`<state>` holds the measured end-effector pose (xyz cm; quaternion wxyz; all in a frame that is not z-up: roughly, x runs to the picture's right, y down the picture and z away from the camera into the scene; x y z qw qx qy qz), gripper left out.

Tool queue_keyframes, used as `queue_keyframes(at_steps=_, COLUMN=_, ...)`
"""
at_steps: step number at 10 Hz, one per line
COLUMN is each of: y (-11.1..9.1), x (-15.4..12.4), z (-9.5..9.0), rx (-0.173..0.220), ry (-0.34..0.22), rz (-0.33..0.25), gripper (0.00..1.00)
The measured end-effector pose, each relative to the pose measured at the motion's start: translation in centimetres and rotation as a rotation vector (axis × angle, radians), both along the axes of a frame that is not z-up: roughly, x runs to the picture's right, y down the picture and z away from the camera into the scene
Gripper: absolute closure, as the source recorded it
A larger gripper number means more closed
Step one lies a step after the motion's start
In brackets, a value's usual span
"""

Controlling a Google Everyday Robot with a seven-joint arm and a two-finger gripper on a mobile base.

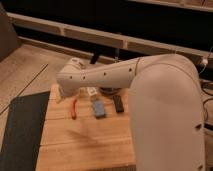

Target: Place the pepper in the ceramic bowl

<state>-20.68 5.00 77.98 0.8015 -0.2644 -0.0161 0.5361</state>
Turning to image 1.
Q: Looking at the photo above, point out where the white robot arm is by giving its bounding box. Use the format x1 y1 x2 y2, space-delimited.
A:
57 54 206 171

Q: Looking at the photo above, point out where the dark ceramic bowl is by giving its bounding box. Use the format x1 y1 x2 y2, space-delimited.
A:
99 88 121 95

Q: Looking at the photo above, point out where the clear plastic bottle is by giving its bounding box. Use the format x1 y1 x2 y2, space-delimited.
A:
87 87 98 101

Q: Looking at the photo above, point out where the blue sponge block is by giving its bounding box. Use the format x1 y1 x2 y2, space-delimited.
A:
93 100 105 118

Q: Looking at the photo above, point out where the black rectangular block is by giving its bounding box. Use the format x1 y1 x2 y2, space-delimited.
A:
113 95 124 113

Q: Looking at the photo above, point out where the dark floor mat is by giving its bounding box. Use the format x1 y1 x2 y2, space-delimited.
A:
0 91 50 171

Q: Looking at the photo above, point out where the white wooden shelf rail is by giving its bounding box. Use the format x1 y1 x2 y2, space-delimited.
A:
7 12 211 58

